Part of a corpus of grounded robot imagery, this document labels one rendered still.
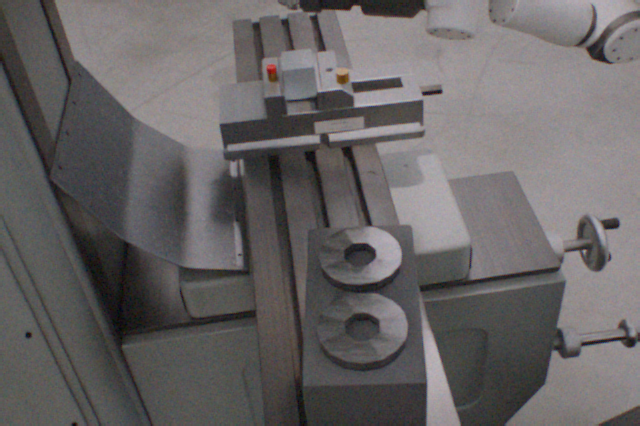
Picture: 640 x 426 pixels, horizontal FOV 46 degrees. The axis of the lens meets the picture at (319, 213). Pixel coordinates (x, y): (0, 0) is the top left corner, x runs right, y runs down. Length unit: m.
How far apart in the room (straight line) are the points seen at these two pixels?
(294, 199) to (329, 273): 0.41
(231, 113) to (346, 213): 0.28
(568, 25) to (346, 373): 0.60
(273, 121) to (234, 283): 0.28
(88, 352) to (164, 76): 2.22
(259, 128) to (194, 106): 1.87
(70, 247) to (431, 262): 0.58
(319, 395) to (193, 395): 0.75
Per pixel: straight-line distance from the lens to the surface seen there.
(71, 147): 1.18
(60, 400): 1.38
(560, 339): 1.55
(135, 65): 3.52
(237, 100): 1.33
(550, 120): 2.96
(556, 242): 1.53
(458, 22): 1.00
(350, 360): 0.73
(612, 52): 1.14
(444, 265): 1.30
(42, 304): 1.21
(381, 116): 1.29
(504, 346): 1.50
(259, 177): 1.26
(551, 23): 1.11
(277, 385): 0.97
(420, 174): 1.41
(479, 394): 1.62
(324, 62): 1.32
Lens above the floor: 1.70
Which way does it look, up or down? 42 degrees down
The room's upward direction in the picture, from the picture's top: 6 degrees counter-clockwise
